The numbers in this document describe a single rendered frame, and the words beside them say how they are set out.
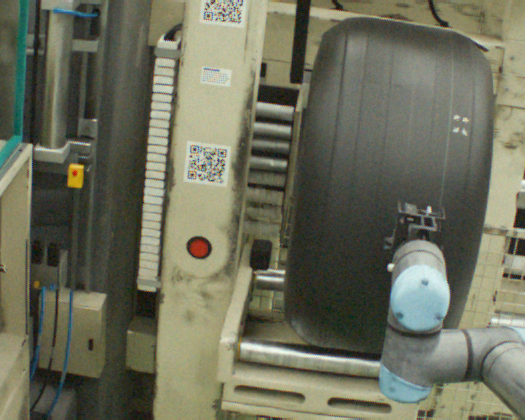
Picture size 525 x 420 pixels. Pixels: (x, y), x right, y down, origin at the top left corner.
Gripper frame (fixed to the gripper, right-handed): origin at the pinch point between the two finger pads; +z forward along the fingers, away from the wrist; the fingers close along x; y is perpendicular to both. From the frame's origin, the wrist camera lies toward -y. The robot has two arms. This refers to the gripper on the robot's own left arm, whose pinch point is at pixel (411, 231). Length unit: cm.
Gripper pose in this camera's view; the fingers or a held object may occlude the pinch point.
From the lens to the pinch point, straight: 183.8
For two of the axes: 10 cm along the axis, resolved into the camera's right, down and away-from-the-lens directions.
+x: -9.9, -1.4, 0.6
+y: 1.2, -9.4, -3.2
